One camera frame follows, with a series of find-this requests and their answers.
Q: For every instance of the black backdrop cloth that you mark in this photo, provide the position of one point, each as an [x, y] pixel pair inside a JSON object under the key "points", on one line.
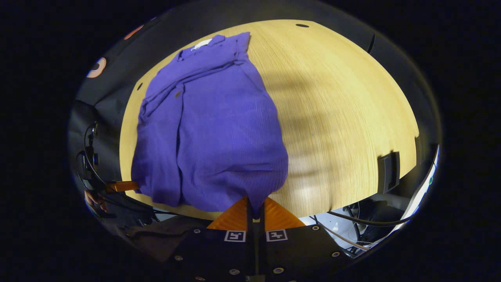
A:
{"points": [[117, 70]]}

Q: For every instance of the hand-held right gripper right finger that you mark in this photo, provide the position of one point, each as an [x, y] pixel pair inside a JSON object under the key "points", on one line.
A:
{"points": [[262, 258]]}

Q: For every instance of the black table bracket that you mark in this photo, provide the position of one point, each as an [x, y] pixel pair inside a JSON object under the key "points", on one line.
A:
{"points": [[388, 172]]}

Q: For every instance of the purple garment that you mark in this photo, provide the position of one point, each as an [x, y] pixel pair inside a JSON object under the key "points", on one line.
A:
{"points": [[219, 137]]}

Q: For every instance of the dark object under table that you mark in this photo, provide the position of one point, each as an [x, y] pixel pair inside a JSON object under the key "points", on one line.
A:
{"points": [[379, 209]]}

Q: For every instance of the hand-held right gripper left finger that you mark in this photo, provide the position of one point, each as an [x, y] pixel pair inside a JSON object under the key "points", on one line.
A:
{"points": [[251, 258]]}

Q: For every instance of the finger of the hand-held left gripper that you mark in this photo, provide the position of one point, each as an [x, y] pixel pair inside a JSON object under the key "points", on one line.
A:
{"points": [[121, 187]]}

